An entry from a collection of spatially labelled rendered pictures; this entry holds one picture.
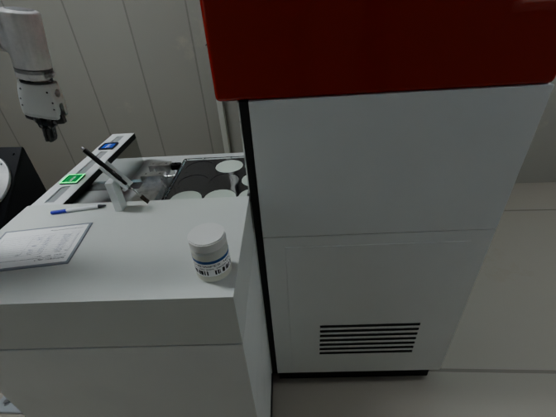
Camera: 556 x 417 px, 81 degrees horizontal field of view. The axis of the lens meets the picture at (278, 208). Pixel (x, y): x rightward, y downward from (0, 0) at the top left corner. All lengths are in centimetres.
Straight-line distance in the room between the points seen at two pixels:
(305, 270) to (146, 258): 51
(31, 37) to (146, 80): 167
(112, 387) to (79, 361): 12
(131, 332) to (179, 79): 207
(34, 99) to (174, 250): 59
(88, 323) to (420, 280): 93
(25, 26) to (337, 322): 124
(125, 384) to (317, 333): 68
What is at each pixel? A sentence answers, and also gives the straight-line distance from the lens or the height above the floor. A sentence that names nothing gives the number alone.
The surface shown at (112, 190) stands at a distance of 93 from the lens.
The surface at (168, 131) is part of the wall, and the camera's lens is 275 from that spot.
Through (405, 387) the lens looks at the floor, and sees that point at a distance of 166.
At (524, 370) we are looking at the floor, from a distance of 190.
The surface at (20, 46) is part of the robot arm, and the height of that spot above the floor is 135.
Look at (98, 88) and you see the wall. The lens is 286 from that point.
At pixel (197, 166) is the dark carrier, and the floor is 90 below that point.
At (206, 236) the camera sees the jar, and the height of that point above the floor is 106.
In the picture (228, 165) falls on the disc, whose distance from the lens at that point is 122.
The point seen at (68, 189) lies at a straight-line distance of 118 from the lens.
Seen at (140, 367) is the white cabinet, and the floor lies 74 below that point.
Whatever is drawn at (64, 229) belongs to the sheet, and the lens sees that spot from 96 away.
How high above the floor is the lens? 143
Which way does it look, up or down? 34 degrees down
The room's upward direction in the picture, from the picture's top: 4 degrees counter-clockwise
